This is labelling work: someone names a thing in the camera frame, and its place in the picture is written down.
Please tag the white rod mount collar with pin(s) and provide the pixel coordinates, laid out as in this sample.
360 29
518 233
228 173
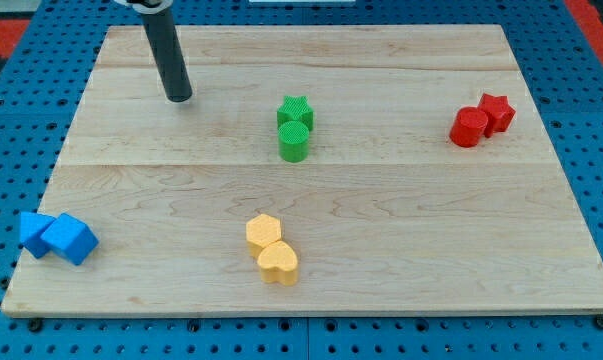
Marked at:
146 6

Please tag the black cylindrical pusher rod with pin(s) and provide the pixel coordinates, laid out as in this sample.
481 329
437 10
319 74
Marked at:
162 35

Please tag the green star block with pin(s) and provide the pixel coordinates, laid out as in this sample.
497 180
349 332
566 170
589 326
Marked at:
296 109

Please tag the green cylinder block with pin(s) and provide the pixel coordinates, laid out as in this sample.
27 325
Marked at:
293 137

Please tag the yellow hexagon block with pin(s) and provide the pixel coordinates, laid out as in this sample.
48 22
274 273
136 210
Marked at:
262 231

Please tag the blue cube block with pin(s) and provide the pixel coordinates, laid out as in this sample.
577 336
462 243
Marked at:
70 238

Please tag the light wooden board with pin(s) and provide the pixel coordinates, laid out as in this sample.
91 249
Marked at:
387 216

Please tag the blue triangle block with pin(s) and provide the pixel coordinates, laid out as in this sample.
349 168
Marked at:
32 226

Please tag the yellow heart block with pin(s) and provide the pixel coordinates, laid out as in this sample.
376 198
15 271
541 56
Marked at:
278 263

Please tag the red cylinder block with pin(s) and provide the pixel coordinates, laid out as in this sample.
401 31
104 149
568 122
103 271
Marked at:
468 127

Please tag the red star block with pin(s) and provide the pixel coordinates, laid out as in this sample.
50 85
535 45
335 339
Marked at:
499 112

